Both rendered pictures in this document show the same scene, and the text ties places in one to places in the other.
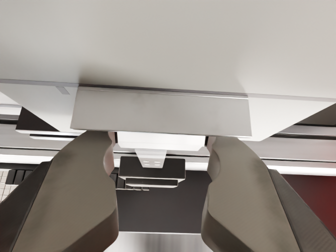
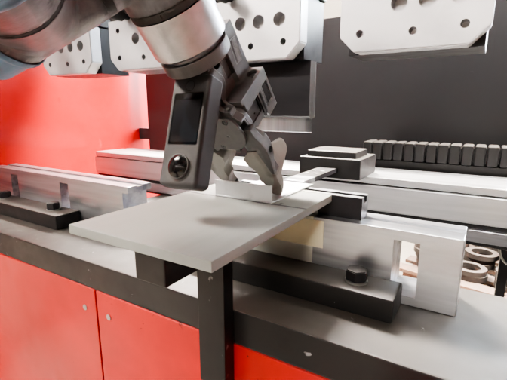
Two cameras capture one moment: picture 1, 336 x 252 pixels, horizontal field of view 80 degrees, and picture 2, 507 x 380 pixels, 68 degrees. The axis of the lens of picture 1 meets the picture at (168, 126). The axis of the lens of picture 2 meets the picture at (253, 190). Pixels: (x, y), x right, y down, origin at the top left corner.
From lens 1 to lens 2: 0.40 m
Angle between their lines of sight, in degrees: 28
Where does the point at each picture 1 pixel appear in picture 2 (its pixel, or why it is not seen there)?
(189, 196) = (330, 130)
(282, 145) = not seen: hidden behind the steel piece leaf
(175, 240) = (270, 127)
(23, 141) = (493, 206)
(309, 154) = not seen: hidden behind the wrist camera
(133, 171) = (345, 164)
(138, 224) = (393, 97)
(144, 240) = (286, 127)
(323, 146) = not seen: hidden behind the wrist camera
